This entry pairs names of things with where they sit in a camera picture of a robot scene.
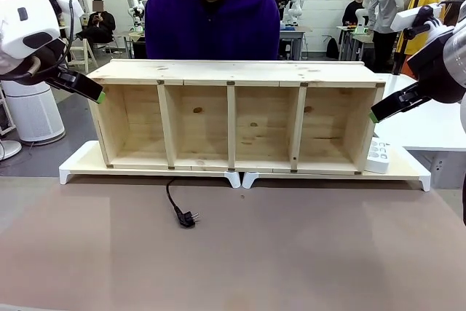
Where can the seated person in black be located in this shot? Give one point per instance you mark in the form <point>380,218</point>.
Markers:
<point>100,23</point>

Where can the person in purple hoodie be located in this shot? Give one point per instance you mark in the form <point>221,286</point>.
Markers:
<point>211,27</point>

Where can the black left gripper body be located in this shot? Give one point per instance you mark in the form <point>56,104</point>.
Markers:
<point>52,58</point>

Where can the grey background table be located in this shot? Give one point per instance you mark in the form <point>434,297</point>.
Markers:
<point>293,34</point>

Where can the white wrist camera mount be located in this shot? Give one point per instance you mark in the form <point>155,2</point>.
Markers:
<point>413,17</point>

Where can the person in black sweater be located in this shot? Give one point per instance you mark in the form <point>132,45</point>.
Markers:
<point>355,12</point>

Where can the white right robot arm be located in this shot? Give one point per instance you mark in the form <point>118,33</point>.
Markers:
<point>457,45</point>

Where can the mannequin in grey hoodie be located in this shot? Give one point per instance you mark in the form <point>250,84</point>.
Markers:
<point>389,5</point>

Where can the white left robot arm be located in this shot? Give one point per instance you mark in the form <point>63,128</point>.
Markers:
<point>22,34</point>

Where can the white fan base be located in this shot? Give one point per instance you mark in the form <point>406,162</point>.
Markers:
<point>9,149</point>

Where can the white side table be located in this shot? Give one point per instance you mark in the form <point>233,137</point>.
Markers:
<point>433,125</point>

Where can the white power strip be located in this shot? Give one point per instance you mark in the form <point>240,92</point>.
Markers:
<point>378,156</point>

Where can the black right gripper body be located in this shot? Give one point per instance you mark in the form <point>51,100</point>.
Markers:
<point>435,74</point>

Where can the wooden riser with white legs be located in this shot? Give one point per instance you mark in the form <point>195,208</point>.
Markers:
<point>400,169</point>
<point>87,160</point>

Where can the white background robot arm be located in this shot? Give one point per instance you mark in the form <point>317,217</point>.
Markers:
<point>295,1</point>
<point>366,8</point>
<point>135,5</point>

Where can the wooden four-compartment shelf box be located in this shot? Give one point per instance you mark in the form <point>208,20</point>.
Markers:
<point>233,74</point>

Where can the white cylindrical air purifier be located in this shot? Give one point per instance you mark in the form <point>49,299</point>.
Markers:
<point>34,114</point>

